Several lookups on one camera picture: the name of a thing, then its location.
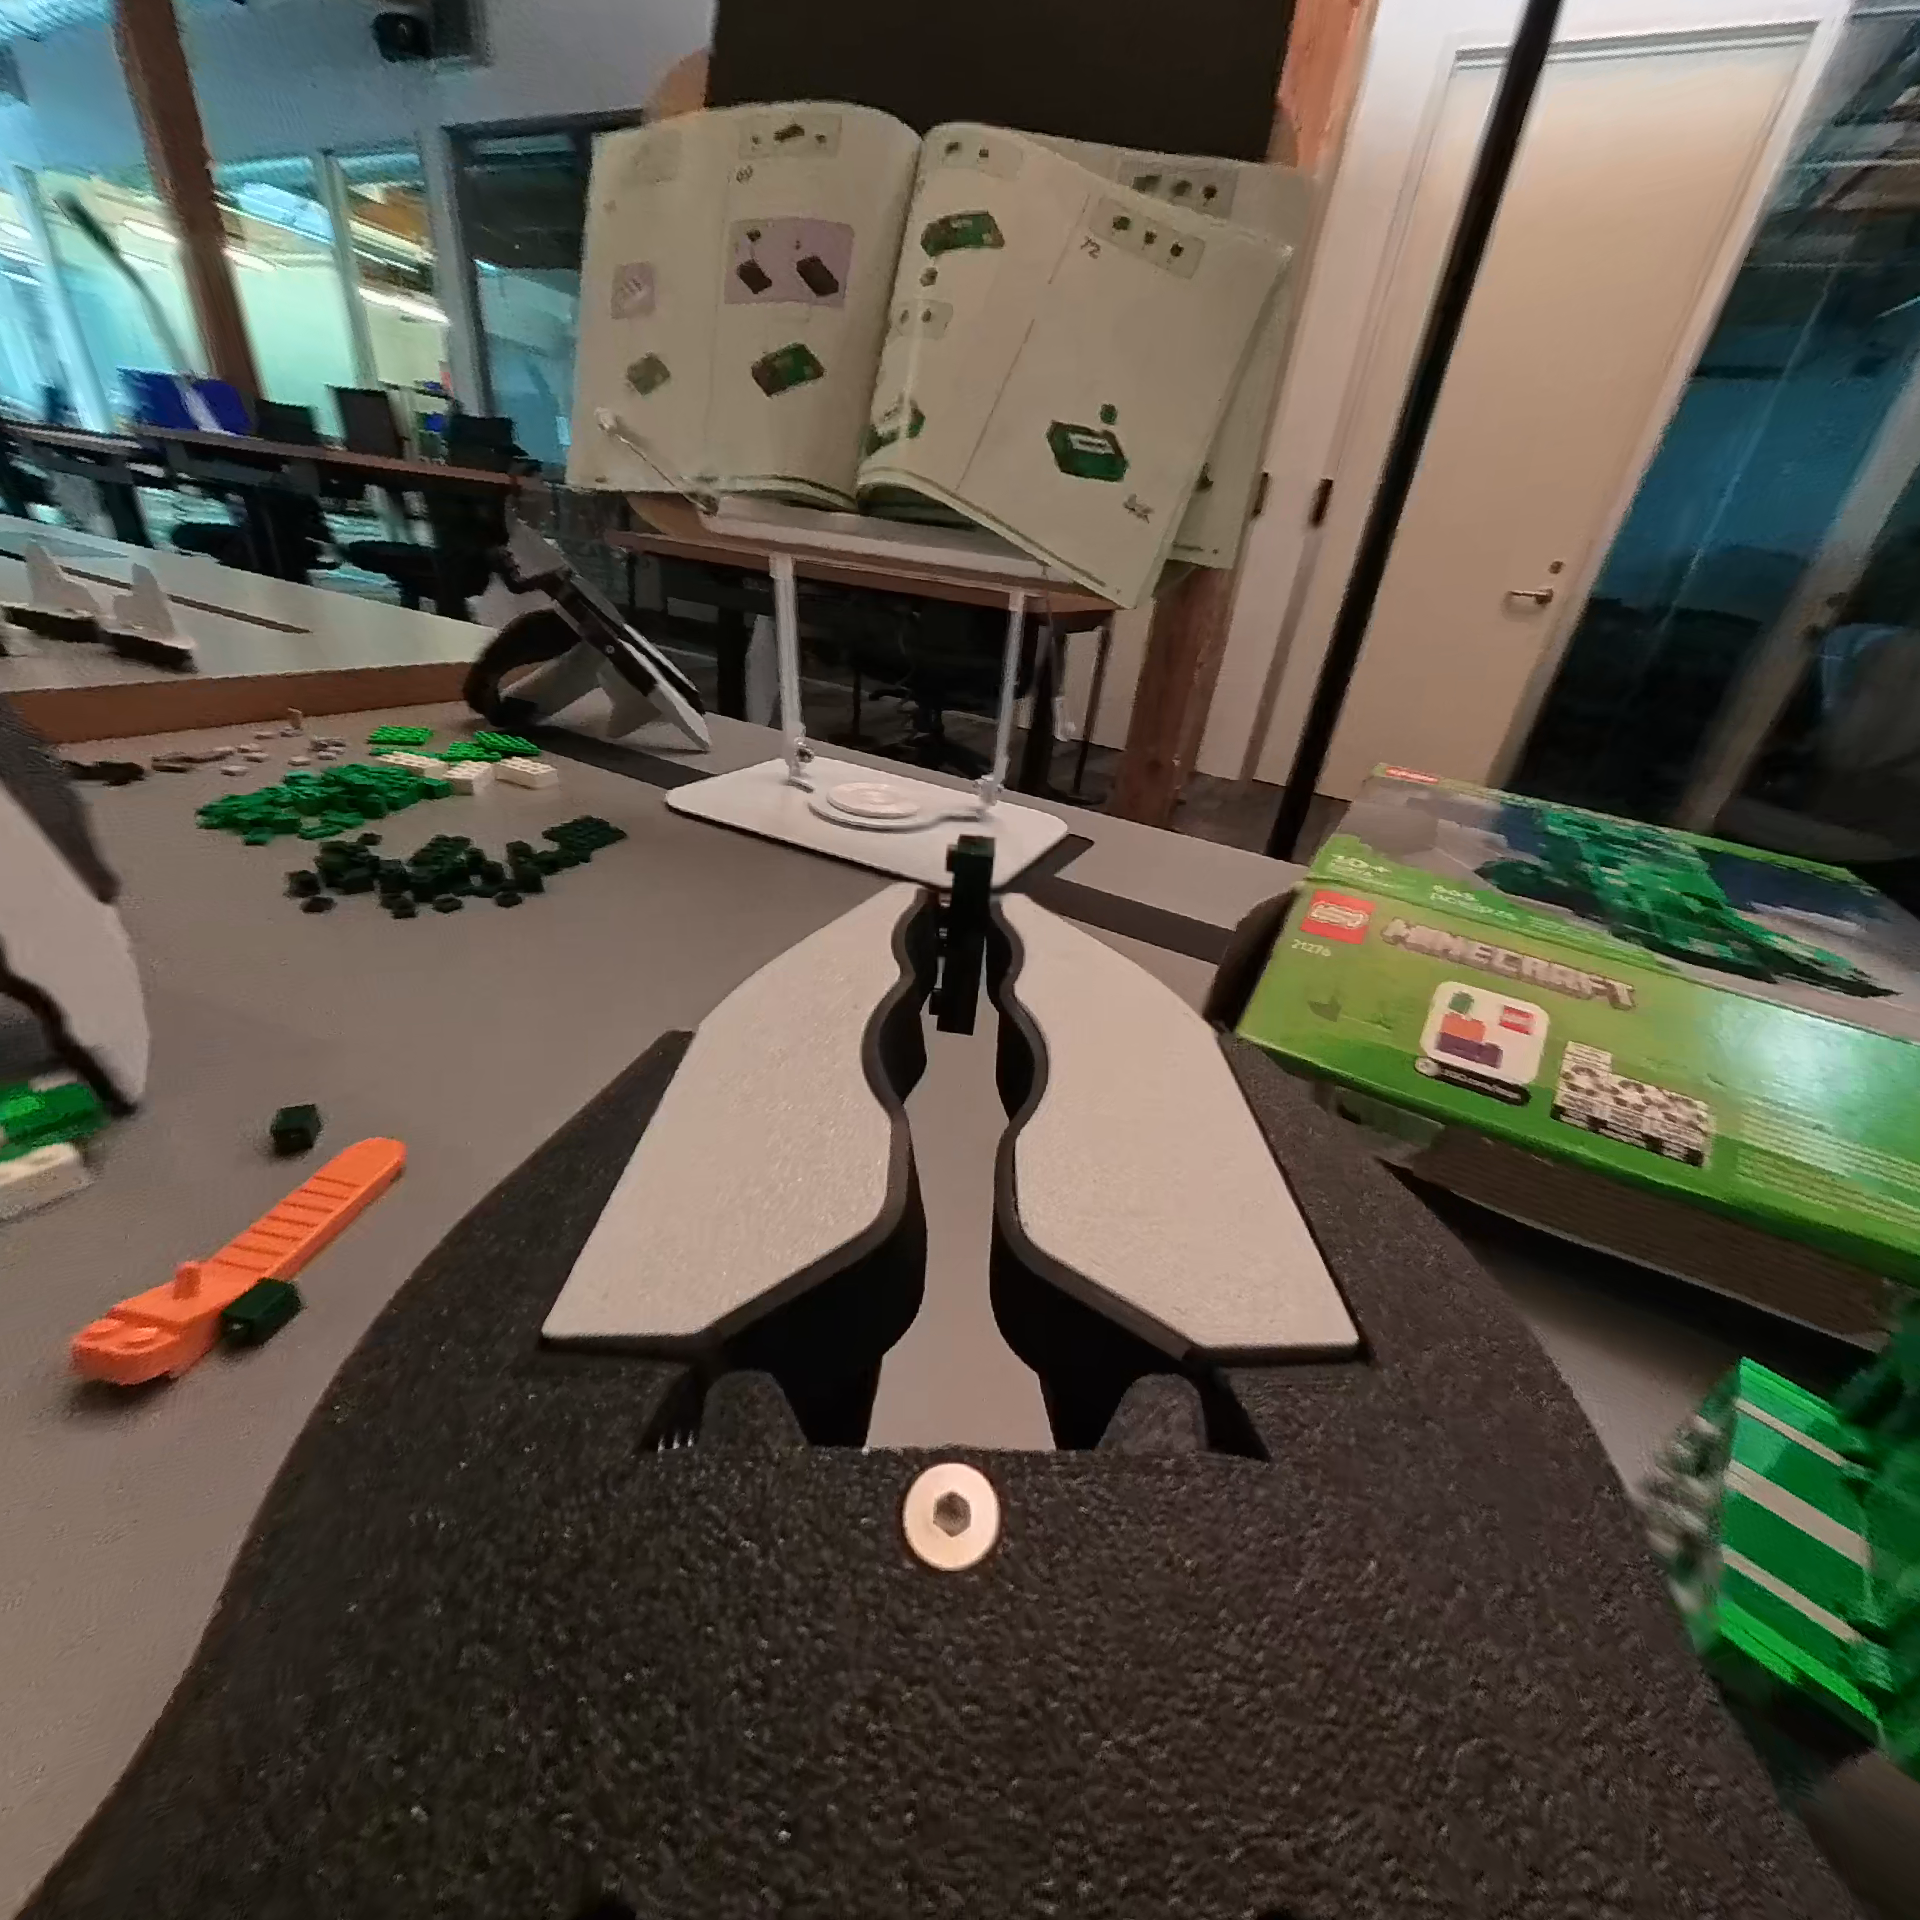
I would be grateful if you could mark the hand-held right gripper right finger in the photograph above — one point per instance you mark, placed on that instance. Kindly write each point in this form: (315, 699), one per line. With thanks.
(1154, 1171)

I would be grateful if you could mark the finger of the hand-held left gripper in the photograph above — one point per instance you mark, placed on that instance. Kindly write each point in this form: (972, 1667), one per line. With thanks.
(61, 931)

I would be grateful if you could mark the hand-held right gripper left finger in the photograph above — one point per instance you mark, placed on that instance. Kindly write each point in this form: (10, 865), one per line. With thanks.
(734, 1171)

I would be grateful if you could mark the green and grey lego assembly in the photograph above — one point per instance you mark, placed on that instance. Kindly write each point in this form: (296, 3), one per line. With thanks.
(39, 1118)

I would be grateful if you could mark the dark green lego plate assembly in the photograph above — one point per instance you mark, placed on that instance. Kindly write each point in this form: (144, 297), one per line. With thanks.
(961, 960)

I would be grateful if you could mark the scattered small grey lego pieces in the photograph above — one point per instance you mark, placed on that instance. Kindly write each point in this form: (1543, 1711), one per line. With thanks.
(177, 758)

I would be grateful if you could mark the small dark green lego brick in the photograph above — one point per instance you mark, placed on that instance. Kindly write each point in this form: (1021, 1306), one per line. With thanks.
(262, 1312)
(296, 1131)

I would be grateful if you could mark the green lego set box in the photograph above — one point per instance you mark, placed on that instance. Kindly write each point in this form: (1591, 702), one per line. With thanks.
(1500, 1080)

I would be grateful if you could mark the orange lego brick separator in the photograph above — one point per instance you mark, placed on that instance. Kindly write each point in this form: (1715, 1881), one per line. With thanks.
(255, 1239)

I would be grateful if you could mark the white lego brick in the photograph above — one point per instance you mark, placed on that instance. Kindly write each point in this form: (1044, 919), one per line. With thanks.
(471, 777)
(529, 771)

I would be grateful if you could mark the large green lego model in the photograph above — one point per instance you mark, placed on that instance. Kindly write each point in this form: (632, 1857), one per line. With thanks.
(1800, 1545)

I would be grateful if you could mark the open lego instruction booklet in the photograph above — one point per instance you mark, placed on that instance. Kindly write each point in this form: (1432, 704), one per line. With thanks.
(781, 301)

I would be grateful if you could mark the pile of bright green bricks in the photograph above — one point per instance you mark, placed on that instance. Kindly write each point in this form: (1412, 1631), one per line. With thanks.
(315, 794)

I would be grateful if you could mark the grey fin-shaped part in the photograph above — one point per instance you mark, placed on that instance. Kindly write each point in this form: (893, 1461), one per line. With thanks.
(61, 600)
(151, 623)

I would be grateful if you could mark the white book stand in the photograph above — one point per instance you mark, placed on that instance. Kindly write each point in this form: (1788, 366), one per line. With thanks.
(750, 803)

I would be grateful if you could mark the grey table with wooden edge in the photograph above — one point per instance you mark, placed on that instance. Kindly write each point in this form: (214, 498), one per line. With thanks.
(301, 630)

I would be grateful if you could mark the pile of dark green bricks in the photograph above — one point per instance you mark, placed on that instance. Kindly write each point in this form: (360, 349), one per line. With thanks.
(450, 870)

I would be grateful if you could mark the row of dark office desks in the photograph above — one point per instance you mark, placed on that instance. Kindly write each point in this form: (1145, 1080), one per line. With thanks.
(301, 465)

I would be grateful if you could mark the brown wooden table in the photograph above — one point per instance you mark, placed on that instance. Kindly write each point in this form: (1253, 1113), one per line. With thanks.
(675, 549)

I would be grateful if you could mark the black pole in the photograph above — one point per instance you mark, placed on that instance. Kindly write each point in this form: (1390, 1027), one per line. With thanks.
(1409, 435)

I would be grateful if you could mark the white door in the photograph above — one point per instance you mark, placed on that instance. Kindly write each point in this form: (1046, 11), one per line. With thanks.
(1591, 374)

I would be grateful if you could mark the black board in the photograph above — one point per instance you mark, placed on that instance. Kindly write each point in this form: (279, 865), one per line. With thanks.
(1051, 60)

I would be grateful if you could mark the thick wooden post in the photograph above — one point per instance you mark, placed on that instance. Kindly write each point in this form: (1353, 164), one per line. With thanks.
(1185, 674)

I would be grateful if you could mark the thin wooden post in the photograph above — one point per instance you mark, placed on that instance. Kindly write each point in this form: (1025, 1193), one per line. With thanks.
(180, 181)

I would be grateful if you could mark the black ceiling camera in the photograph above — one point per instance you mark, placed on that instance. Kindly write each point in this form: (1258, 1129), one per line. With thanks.
(420, 30)

